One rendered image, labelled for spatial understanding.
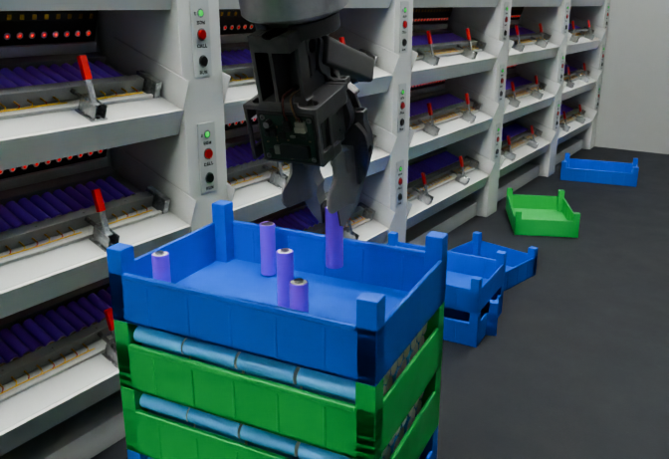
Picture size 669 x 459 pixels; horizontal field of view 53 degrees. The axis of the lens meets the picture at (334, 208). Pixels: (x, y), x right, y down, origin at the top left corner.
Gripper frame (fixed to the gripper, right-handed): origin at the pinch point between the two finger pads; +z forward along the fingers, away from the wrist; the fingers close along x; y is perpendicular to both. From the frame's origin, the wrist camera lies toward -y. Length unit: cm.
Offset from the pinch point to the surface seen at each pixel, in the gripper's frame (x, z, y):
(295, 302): -0.3, 5.0, 9.3
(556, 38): -16, 55, -232
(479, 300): -2, 59, -62
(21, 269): -49, 16, 3
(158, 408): -16.2, 18.7, 15.1
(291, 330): 0.8, 5.6, 12.4
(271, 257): -11.2, 10.3, -3.3
